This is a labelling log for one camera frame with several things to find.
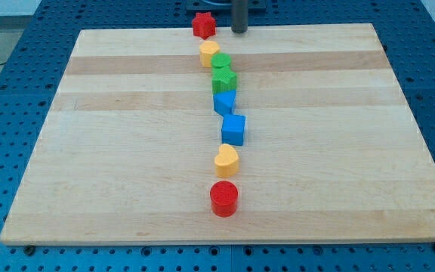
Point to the yellow hexagon block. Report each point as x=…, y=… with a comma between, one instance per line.
x=206, y=51

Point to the green circle block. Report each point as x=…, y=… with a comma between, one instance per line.
x=220, y=60

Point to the blue cube block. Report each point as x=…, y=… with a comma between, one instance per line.
x=233, y=129

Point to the yellow heart block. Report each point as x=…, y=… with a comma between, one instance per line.
x=226, y=162

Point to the blue triangle block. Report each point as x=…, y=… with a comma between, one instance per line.
x=224, y=102

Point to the green star block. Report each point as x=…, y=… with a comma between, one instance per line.
x=223, y=79

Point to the red cylinder block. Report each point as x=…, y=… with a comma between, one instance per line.
x=224, y=197

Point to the red star block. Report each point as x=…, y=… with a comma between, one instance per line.
x=204, y=25

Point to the light wooden board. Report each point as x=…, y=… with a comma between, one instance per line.
x=332, y=151

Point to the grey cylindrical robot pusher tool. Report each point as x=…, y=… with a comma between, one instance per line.
x=239, y=16

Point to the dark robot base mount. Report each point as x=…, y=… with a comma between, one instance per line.
x=221, y=5

